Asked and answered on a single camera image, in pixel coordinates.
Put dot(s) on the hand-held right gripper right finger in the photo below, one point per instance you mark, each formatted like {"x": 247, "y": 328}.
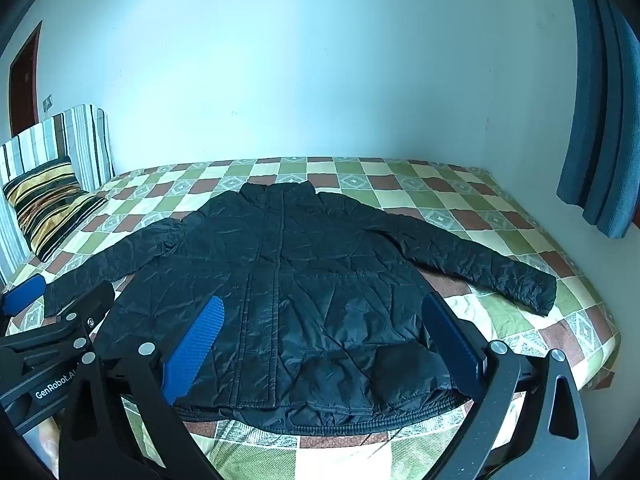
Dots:
{"x": 452, "y": 342}

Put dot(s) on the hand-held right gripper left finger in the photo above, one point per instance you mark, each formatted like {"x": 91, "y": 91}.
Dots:
{"x": 200, "y": 345}

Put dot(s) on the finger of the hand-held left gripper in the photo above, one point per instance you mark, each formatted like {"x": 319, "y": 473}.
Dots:
{"x": 25, "y": 291}
{"x": 90, "y": 302}

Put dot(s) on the black puffer jacket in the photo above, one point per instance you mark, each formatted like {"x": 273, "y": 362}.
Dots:
{"x": 310, "y": 280}

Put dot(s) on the striped brown yellow pillow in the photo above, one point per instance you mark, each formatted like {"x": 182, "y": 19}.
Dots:
{"x": 47, "y": 205}

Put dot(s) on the bed with checkered quilt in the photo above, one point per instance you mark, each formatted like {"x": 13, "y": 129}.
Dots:
{"x": 450, "y": 195}

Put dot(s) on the striped headboard cushion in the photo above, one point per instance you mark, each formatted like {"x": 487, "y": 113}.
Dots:
{"x": 75, "y": 130}

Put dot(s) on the dark red wooden door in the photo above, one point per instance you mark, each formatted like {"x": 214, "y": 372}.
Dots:
{"x": 25, "y": 85}

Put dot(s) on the blue curtain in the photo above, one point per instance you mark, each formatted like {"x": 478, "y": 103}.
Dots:
{"x": 600, "y": 110}

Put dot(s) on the wall light switch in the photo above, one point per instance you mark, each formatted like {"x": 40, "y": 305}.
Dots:
{"x": 48, "y": 102}

